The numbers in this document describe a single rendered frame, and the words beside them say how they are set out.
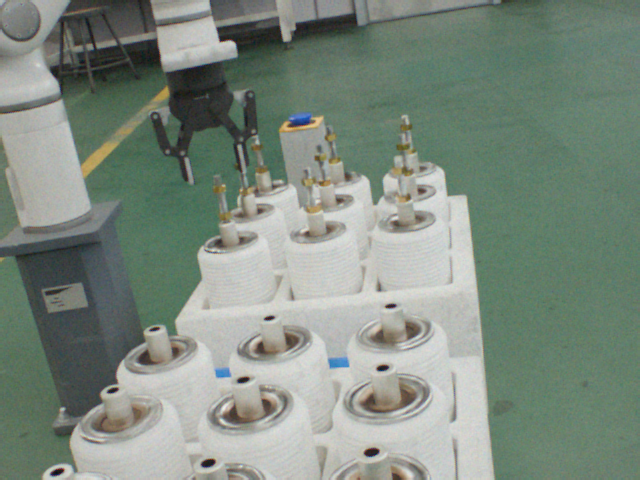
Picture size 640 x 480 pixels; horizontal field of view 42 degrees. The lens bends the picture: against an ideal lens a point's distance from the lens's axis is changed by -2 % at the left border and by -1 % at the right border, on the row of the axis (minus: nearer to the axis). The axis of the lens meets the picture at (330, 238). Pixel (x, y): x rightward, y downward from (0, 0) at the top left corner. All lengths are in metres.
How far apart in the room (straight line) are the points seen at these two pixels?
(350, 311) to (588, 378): 0.35
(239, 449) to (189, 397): 0.16
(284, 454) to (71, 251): 0.58
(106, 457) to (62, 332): 0.53
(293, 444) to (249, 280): 0.44
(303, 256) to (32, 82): 0.43
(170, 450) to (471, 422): 0.27
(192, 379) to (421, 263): 0.37
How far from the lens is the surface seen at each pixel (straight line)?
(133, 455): 0.74
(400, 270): 1.09
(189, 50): 1.03
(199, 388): 0.85
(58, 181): 1.21
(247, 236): 1.16
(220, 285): 1.13
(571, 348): 1.29
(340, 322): 1.09
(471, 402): 0.83
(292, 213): 1.35
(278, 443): 0.71
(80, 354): 1.27
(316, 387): 0.83
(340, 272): 1.10
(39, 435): 1.35
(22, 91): 1.19
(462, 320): 1.08
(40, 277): 1.23
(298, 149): 1.49
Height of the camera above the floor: 0.62
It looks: 19 degrees down
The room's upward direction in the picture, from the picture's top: 10 degrees counter-clockwise
